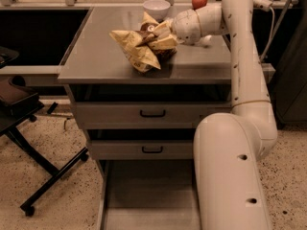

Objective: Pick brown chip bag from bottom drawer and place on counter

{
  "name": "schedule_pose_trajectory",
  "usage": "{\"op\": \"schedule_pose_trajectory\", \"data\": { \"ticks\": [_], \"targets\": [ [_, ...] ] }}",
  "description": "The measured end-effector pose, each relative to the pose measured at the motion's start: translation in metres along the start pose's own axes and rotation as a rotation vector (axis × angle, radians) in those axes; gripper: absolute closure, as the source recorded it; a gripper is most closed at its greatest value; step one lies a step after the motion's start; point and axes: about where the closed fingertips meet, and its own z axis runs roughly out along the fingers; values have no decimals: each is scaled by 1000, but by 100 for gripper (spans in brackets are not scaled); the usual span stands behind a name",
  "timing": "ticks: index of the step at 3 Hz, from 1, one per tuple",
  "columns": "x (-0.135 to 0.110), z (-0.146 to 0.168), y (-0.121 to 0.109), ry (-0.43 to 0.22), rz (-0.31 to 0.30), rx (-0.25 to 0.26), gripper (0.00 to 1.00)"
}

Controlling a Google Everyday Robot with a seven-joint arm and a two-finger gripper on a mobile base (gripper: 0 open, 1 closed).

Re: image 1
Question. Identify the dark cabinet at right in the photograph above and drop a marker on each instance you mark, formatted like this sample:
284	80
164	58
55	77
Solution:
289	83

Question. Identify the white ceramic bowl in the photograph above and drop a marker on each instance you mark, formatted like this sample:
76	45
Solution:
157	9

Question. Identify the grey bottom drawer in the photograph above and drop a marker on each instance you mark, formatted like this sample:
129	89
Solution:
148	195

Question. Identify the white power strip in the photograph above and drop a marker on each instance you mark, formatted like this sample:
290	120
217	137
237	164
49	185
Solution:
264	5

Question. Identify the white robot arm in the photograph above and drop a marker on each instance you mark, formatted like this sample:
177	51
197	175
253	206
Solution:
227	146

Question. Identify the red apple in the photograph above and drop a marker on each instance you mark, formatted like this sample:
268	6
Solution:
196	4

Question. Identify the grey top drawer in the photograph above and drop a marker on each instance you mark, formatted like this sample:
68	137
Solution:
127	115

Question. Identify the grey drawer cabinet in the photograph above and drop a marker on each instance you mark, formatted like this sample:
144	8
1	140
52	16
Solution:
96	71

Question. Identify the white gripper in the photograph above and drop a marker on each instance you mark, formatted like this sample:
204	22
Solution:
185	27

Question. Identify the grey drawer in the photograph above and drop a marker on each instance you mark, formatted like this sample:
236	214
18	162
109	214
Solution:
140	150
127	115
148	195

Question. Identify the brown sea salt chip bag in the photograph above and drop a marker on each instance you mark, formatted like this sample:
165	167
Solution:
134	45

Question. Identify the clear plastic water bottle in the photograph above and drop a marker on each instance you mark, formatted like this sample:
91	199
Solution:
205	41

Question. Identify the grey middle drawer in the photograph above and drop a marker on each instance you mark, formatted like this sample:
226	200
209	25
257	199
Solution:
140	150

